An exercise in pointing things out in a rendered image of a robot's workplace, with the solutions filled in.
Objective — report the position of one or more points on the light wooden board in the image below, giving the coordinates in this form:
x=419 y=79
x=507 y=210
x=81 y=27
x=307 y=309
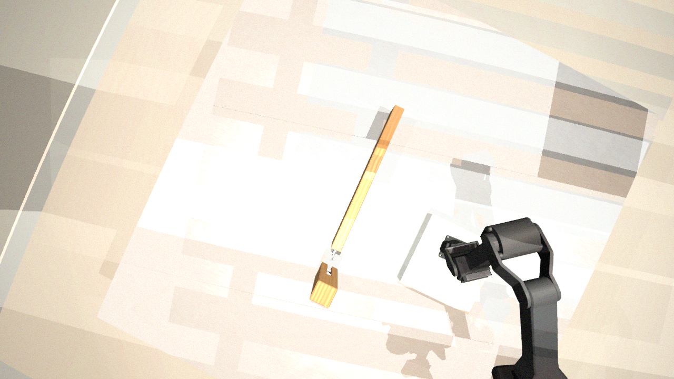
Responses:
x=366 y=179

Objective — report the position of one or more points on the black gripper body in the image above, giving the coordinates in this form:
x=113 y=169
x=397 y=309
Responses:
x=503 y=372

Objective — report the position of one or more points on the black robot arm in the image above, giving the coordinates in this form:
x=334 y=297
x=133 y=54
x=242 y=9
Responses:
x=537 y=297

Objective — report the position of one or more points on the wooden post with slot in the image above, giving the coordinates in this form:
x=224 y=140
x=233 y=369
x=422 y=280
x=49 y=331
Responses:
x=325 y=285

